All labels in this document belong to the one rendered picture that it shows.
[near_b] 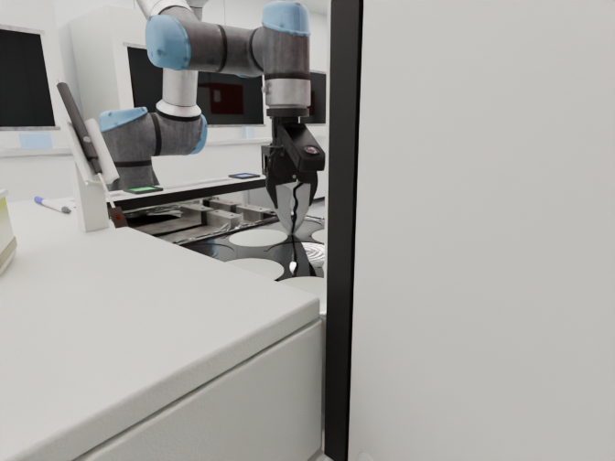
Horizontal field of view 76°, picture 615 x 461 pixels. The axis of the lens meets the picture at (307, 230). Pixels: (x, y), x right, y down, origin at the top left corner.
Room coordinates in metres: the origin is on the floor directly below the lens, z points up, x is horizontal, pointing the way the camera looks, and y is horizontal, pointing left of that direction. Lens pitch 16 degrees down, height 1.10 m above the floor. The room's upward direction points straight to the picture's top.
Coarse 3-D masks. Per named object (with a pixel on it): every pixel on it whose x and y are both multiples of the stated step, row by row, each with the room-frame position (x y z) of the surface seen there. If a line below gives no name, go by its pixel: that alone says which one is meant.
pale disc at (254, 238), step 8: (240, 232) 0.68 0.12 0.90; (248, 232) 0.68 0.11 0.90; (256, 232) 0.68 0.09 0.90; (264, 232) 0.68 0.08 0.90; (272, 232) 0.68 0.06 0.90; (280, 232) 0.68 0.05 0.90; (232, 240) 0.64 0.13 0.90; (240, 240) 0.64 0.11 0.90; (248, 240) 0.64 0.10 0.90; (256, 240) 0.63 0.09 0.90; (264, 240) 0.63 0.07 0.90; (272, 240) 0.63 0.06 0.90; (280, 240) 0.63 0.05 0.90
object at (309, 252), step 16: (272, 224) 0.74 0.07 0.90; (304, 224) 0.74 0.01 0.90; (320, 224) 0.74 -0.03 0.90; (208, 240) 0.64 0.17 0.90; (224, 240) 0.64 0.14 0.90; (288, 240) 0.64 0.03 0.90; (304, 240) 0.64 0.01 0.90; (208, 256) 0.55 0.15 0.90; (224, 256) 0.55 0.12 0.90; (240, 256) 0.55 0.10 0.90; (256, 256) 0.55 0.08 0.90; (272, 256) 0.55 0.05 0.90; (288, 256) 0.55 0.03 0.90; (304, 256) 0.55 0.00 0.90; (320, 256) 0.55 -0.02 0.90; (288, 272) 0.49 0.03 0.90; (304, 272) 0.49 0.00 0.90; (320, 272) 0.49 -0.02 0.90
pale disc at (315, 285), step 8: (288, 280) 0.46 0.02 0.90; (296, 280) 0.46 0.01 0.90; (304, 280) 0.46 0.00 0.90; (312, 280) 0.46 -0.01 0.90; (320, 280) 0.46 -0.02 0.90; (296, 288) 0.44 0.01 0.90; (304, 288) 0.44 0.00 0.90; (312, 288) 0.44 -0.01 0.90; (320, 288) 0.44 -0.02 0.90; (320, 296) 0.41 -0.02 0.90; (320, 304) 0.40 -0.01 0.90
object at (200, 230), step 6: (246, 222) 0.83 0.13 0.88; (198, 228) 0.78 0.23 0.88; (204, 228) 0.78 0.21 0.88; (210, 228) 0.78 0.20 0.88; (216, 228) 0.78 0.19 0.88; (168, 234) 0.74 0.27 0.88; (174, 234) 0.74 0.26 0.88; (180, 234) 0.74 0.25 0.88; (186, 234) 0.74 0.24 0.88; (192, 234) 0.74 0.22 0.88; (198, 234) 0.74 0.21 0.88; (168, 240) 0.70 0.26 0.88; (174, 240) 0.70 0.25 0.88; (180, 240) 0.70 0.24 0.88
